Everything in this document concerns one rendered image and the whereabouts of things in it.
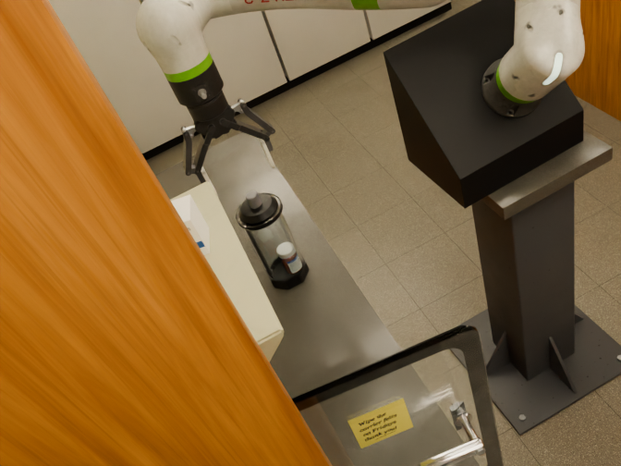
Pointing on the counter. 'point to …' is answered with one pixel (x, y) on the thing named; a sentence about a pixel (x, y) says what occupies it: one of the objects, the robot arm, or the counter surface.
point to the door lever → (458, 446)
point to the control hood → (237, 271)
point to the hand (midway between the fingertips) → (241, 175)
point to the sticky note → (381, 423)
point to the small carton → (192, 217)
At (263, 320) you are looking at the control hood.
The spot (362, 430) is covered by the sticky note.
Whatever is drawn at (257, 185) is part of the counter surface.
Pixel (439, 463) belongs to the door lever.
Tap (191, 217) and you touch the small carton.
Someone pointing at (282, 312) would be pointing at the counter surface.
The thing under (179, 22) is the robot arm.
